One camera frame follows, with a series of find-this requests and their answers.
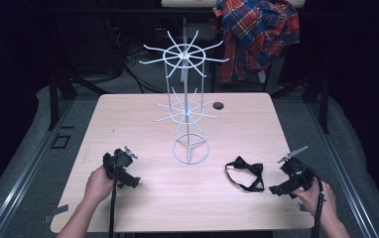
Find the person's right hand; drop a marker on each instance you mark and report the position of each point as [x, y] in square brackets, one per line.
[324, 203]

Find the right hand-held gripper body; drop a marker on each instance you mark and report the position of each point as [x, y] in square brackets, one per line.
[298, 175]

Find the black chair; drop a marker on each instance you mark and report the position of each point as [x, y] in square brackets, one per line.
[213, 79]

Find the aluminium floor rail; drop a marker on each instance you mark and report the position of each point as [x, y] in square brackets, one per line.
[28, 172]
[343, 172]

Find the black metal frame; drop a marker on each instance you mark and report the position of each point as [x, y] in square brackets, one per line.
[53, 99]
[324, 105]

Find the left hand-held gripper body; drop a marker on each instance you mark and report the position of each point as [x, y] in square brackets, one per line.
[122, 160]

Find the black bow tie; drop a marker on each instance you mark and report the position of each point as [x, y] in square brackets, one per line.
[243, 163]

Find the grey tape strip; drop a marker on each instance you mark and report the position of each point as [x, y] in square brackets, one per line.
[57, 211]

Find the grey metal stand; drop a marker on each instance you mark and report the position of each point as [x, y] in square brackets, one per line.
[184, 74]

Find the person's left hand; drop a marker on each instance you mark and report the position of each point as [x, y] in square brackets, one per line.
[98, 188]

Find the red blue plaid shirt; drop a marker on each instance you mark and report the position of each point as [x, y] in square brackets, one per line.
[253, 33]

